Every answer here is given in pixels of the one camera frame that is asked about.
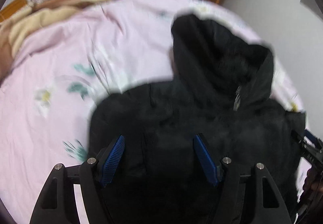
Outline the wooden headboard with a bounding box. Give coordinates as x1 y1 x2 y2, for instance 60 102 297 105
0 0 27 22

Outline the brown dog print blanket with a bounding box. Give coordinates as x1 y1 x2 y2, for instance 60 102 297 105
1 0 109 78

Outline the black quilted puffer jacket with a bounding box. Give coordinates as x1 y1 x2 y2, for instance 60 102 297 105
89 14 305 223

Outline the pink floral duvet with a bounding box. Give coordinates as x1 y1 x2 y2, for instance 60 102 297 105
1 0 291 223

